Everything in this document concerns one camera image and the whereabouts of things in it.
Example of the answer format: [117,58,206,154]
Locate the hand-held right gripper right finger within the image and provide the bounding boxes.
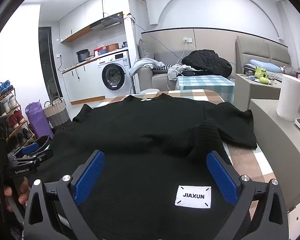
[206,150,289,240]

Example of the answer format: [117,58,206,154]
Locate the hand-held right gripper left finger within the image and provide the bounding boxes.
[24,150,105,240]

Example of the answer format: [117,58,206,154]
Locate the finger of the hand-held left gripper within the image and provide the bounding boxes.
[7,141,42,160]
[12,149,54,167]

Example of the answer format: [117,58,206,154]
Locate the black knit sweater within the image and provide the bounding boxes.
[27,92,258,240]

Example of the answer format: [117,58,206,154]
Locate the person's left hand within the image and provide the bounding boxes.
[2,176,30,207]

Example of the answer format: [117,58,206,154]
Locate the white trash bin black liner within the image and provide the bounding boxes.
[36,135,52,153]

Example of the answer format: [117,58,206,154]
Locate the wooden shoe rack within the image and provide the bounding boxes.
[0,80,37,153]

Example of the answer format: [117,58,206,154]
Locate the purple bag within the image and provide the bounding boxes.
[25,100,54,139]

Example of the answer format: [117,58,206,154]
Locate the checked tablecloth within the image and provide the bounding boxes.
[90,89,275,220]

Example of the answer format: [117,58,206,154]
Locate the woven laundry basket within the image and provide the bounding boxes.
[42,96,72,128]

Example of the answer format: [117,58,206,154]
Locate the row of shoes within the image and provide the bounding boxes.
[0,80,35,145]

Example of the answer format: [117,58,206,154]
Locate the grey side counter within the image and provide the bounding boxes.
[249,99,300,205]

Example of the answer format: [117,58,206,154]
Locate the white kitchen base cabinet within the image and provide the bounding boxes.
[62,55,107,105]

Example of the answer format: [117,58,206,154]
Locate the dark door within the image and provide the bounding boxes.
[39,27,60,103]

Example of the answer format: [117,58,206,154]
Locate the grey bedside cabinet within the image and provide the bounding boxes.
[234,73,283,110]

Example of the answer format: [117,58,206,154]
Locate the teal checked small table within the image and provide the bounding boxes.
[175,75,235,104]

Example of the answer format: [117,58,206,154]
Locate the white washing machine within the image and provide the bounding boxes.
[97,51,132,98]

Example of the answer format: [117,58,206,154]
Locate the white round stool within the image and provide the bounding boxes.
[137,88,160,95]

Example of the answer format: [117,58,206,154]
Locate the white paper towel roll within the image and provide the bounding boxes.
[276,74,300,120]

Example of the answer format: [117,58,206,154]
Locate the black cooking pot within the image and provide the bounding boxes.
[76,49,91,63]

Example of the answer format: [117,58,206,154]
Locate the green toy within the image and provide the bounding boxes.
[254,66,270,83]

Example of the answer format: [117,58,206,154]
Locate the grey sofa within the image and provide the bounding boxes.
[137,39,235,93]

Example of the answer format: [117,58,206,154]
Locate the white crumpled garment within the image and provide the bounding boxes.
[167,64,193,80]

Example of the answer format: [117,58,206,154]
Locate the black jacket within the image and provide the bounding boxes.
[181,49,232,77]

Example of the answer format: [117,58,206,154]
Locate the blue pillow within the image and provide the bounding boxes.
[249,59,283,73]

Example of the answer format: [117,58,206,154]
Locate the light grey garment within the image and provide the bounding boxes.
[129,58,165,77]

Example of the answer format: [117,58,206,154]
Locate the orange cooking pot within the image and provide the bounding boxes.
[105,43,120,53]

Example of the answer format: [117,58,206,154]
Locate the grey bed blanket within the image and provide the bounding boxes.
[281,65,300,80]

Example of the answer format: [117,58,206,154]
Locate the beige bed headboard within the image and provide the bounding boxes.
[235,36,290,67]

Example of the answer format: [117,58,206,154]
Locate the grey sofa cushion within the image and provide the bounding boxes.
[138,39,153,60]

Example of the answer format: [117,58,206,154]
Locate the range hood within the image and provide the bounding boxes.
[90,12,124,31]

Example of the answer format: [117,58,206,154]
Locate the white wall cabinets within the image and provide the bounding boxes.
[59,0,122,43]

